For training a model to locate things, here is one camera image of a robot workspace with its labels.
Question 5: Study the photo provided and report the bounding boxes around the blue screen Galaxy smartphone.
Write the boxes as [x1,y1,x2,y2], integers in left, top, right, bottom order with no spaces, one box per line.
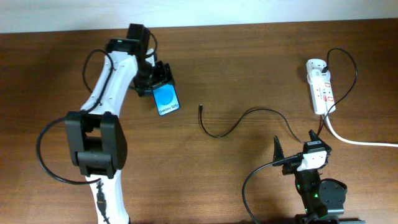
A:
[153,84,180,116]

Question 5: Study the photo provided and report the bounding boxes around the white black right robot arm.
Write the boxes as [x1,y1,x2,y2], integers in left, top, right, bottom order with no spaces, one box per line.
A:
[273,130,347,223]

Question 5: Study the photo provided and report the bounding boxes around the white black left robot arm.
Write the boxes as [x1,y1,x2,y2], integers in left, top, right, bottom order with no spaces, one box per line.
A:
[65,24,180,223]

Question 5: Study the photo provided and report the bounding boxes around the white USB charger adapter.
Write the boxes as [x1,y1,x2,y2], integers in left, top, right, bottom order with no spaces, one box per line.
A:
[306,58,330,85]

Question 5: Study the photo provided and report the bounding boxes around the white power strip red switches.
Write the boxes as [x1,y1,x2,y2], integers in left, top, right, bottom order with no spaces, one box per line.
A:
[309,81,335,115]

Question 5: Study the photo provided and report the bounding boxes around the white power strip cord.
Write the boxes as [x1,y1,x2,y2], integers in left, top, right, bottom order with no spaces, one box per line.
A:
[323,113,398,148]

